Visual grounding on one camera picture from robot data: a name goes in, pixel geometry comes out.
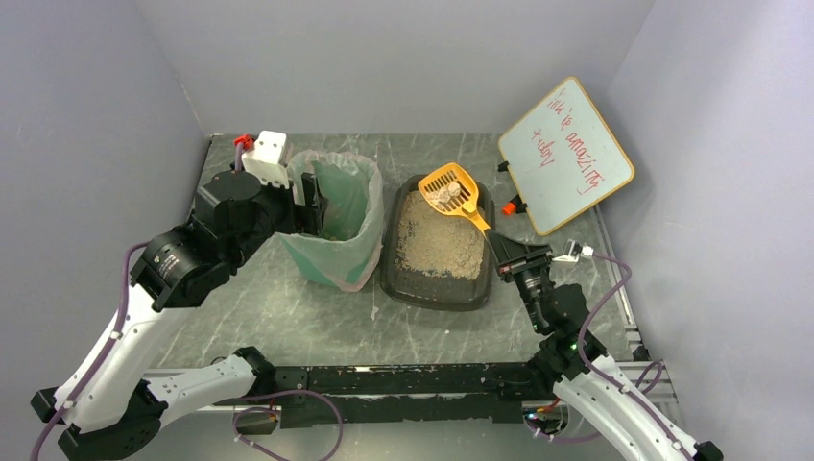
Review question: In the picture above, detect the green trash bin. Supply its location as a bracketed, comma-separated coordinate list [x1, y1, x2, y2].
[279, 158, 376, 291]

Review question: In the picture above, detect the clear plastic bin liner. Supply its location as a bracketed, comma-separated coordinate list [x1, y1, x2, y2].
[275, 150, 387, 294]

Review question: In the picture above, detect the yellow litter scoop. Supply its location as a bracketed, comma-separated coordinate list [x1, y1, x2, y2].
[418, 162, 491, 235]

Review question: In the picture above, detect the dark grey litter tray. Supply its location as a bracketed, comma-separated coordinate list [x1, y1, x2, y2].
[379, 175, 494, 312]

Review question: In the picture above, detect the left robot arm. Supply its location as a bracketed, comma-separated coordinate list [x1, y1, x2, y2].
[31, 170, 327, 460]

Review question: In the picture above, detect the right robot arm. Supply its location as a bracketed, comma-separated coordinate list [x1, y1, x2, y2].
[483, 229, 724, 460]

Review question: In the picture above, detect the beige cat litter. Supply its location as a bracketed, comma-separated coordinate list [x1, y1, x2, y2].
[396, 191, 484, 279]

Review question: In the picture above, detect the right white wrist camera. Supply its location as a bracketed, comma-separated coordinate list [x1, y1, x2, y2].
[552, 239, 594, 263]

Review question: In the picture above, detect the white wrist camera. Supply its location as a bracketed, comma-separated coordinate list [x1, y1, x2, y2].
[552, 239, 594, 263]
[233, 131, 291, 189]

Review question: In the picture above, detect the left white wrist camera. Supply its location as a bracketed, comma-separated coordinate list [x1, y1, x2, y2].
[233, 131, 291, 189]

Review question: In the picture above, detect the small whiteboard wooden frame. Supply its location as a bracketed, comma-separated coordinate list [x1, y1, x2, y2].
[497, 77, 635, 236]

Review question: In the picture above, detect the aluminium frame rail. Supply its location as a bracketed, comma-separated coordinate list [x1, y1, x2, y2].
[590, 206, 684, 441]

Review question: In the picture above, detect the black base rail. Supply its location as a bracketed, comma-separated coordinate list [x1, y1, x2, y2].
[209, 361, 592, 430]

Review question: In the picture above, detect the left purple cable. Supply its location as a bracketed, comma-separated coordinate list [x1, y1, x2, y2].
[28, 241, 149, 461]

